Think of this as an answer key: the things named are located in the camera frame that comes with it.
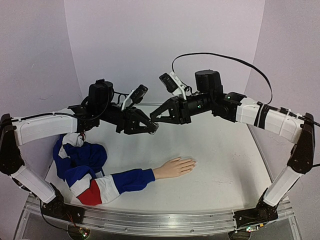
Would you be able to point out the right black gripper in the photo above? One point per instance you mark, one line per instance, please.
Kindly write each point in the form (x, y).
(178, 110)

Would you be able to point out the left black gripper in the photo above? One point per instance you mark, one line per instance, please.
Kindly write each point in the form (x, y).
(129, 120)

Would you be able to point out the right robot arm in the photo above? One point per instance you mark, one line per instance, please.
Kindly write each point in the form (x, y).
(235, 107)

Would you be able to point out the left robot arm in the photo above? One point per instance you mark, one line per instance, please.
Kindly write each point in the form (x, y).
(96, 107)

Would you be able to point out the mannequin hand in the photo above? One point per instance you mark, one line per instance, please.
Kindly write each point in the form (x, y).
(174, 168)

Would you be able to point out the blue white red jacket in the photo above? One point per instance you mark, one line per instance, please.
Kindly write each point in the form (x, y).
(80, 165)

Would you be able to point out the aluminium back rail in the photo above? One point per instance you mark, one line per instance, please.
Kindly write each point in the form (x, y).
(142, 105)

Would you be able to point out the aluminium rail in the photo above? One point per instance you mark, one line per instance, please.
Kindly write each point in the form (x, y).
(142, 105)
(158, 224)

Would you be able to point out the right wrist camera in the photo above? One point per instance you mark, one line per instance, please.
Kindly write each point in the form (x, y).
(174, 85)

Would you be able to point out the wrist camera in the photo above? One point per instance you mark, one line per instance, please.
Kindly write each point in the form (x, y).
(134, 97)
(174, 85)

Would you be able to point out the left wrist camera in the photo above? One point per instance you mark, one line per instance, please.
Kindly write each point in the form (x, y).
(134, 97)

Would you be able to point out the aluminium front rail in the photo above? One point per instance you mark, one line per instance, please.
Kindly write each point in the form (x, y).
(158, 224)

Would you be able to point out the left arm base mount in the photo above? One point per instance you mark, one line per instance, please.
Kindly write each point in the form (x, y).
(58, 209)

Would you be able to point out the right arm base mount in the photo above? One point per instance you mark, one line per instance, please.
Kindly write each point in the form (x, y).
(262, 213)

